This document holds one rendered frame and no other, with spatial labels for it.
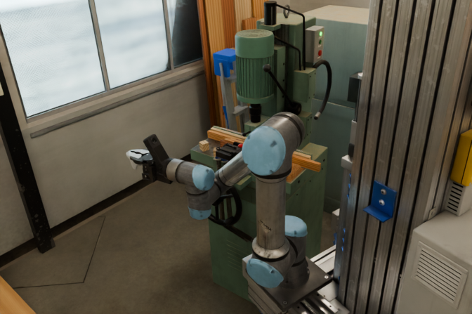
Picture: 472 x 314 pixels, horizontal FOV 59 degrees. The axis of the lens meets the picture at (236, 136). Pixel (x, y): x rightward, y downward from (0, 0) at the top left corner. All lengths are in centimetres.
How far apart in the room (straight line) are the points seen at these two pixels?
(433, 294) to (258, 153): 58
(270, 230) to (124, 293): 163
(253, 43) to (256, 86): 20
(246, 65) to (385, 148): 88
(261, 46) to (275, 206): 86
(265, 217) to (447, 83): 58
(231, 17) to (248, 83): 182
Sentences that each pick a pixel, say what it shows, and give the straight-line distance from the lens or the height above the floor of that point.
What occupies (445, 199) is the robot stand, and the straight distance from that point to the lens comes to 126.
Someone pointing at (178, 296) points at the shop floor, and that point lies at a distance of 264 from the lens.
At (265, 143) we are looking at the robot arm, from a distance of 105.
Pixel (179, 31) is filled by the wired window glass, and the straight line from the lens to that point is 352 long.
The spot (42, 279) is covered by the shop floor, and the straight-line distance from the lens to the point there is 301.
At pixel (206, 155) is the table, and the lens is 212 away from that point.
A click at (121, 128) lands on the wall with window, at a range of 323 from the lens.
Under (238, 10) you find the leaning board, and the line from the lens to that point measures 370.
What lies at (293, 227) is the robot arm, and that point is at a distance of 140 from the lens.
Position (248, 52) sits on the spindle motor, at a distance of 185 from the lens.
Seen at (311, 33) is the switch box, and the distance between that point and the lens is 208.
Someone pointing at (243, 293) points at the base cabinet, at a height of 4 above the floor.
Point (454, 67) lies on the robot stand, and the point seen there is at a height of 165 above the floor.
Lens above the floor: 194
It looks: 27 degrees down
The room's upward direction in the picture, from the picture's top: 2 degrees counter-clockwise
